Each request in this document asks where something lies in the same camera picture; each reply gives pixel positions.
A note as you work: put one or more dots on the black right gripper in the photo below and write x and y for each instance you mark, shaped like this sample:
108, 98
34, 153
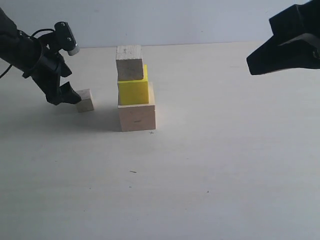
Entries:
295, 43

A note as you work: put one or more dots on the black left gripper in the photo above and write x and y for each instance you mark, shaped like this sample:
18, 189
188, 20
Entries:
48, 69

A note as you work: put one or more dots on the small wooden cube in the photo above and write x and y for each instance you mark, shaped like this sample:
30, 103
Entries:
86, 104

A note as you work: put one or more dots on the yellow cube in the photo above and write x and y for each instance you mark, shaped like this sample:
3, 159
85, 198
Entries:
134, 92

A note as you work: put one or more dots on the medium wooden cube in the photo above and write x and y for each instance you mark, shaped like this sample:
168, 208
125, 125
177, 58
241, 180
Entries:
129, 62

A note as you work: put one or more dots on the large wooden cube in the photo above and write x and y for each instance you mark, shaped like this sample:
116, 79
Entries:
138, 117

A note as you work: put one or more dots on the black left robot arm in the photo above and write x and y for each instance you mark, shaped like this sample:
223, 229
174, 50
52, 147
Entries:
16, 47

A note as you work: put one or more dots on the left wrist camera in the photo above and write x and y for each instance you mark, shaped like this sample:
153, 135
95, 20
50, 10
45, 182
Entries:
65, 38

